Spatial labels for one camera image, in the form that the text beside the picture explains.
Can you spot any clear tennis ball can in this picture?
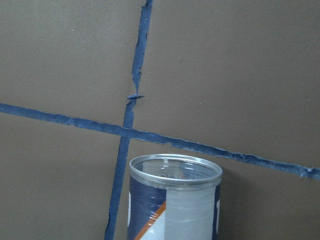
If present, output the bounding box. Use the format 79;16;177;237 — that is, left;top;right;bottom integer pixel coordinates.
127;154;223;240

